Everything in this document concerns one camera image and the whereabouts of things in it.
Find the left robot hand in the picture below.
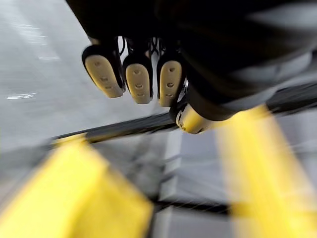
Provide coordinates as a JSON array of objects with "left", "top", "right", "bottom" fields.
[{"left": 65, "top": 0, "right": 317, "bottom": 135}]

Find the yellow shelf board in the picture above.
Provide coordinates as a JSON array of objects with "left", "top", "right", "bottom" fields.
[
  {"left": 214, "top": 104, "right": 317, "bottom": 238},
  {"left": 0, "top": 140, "right": 155, "bottom": 238}
]

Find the black metal rack frame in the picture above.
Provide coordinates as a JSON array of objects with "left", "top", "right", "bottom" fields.
[{"left": 51, "top": 83, "right": 317, "bottom": 215}]

